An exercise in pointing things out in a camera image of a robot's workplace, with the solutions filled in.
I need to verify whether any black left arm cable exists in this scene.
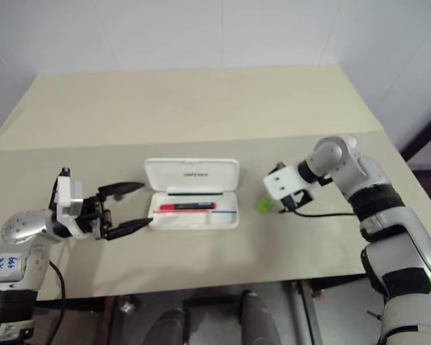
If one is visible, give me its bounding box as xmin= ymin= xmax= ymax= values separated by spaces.
xmin=47 ymin=259 xmax=66 ymax=345

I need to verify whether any red marker with black cap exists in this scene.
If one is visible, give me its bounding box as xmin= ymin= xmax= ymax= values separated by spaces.
xmin=159 ymin=201 xmax=217 ymax=211

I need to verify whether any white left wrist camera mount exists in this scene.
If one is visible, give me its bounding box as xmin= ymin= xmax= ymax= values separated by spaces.
xmin=49 ymin=167 xmax=88 ymax=241

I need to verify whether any dark rounded shape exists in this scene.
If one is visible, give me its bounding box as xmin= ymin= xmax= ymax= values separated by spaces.
xmin=238 ymin=290 xmax=278 ymax=345
xmin=144 ymin=308 xmax=188 ymax=345

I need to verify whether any white hard pencil case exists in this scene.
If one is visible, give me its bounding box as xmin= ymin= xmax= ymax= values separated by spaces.
xmin=144 ymin=157 xmax=241 ymax=231

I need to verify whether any grey metal frame rail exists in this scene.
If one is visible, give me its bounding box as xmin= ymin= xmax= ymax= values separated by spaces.
xmin=286 ymin=279 xmax=323 ymax=345

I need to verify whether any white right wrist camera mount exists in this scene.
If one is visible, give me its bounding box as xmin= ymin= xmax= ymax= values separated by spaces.
xmin=263 ymin=162 xmax=305 ymax=201

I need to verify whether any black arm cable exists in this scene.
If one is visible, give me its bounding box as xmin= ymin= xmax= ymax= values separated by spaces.
xmin=47 ymin=259 xmax=66 ymax=345
xmin=282 ymin=207 xmax=357 ymax=219

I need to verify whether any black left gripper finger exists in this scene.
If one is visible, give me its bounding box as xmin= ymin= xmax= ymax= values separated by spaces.
xmin=106 ymin=217 xmax=154 ymax=242
xmin=98 ymin=182 xmax=146 ymax=198

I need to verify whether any black metal frame bar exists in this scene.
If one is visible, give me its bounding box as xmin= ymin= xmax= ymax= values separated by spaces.
xmin=399 ymin=103 xmax=431 ymax=167

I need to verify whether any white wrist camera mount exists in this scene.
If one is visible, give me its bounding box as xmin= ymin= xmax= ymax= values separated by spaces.
xmin=263 ymin=162 xmax=305 ymax=201
xmin=49 ymin=167 xmax=88 ymax=241

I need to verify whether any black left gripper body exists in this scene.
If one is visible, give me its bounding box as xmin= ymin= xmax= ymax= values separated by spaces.
xmin=75 ymin=193 xmax=113 ymax=241

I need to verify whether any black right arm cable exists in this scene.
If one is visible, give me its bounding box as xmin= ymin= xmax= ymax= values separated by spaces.
xmin=282 ymin=207 xmax=357 ymax=219

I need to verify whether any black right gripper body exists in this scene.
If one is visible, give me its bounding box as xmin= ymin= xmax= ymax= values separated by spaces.
xmin=277 ymin=188 xmax=315 ymax=214

